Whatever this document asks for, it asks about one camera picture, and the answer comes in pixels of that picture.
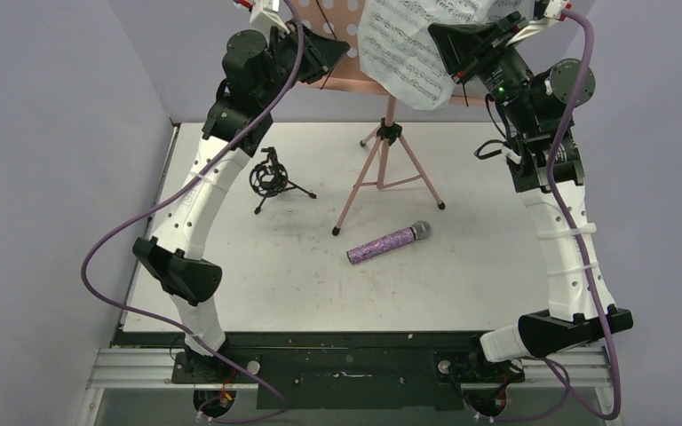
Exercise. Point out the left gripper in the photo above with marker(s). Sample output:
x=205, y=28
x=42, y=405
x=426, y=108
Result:
x=321, y=55

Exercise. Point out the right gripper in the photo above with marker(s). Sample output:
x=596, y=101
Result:
x=485, y=52

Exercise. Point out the sheet music page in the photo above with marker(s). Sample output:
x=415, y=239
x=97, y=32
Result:
x=501, y=8
x=396, y=51

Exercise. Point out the pink music stand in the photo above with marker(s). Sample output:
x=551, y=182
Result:
x=333, y=18

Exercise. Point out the black microphone tripod mount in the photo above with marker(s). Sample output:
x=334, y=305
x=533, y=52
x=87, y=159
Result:
x=270, y=178

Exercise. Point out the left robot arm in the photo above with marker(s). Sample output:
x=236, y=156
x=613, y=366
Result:
x=257, y=69

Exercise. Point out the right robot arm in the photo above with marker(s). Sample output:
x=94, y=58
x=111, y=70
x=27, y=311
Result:
x=547, y=173

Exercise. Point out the purple glitter microphone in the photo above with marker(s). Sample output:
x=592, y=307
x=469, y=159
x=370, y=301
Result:
x=419, y=231

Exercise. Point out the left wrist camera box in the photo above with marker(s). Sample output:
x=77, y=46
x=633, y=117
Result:
x=264, y=14

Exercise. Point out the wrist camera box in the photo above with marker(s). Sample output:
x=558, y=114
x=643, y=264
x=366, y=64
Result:
x=264, y=14
x=550, y=13

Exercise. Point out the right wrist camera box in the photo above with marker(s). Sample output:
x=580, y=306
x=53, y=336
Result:
x=550, y=13

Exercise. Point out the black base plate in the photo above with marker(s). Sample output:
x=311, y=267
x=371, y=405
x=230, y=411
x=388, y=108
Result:
x=342, y=371

